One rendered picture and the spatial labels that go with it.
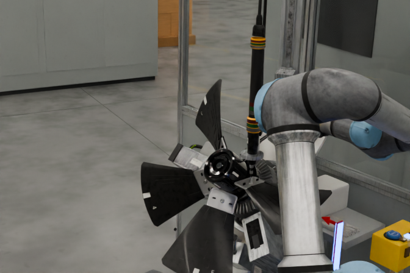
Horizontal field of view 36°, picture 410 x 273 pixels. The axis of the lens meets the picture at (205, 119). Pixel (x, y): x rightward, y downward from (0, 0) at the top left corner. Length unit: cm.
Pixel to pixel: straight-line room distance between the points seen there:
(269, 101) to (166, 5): 864
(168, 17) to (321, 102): 879
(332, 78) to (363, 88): 7
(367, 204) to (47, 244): 220
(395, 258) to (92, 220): 274
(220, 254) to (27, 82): 564
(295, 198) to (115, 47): 639
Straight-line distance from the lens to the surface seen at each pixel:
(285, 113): 135
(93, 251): 401
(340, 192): 256
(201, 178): 210
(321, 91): 132
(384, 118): 145
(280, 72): 249
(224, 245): 198
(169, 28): 1009
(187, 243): 198
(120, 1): 756
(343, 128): 164
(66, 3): 736
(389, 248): 198
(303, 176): 135
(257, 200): 188
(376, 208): 261
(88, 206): 457
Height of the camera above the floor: 197
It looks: 18 degrees down
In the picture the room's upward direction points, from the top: 2 degrees clockwise
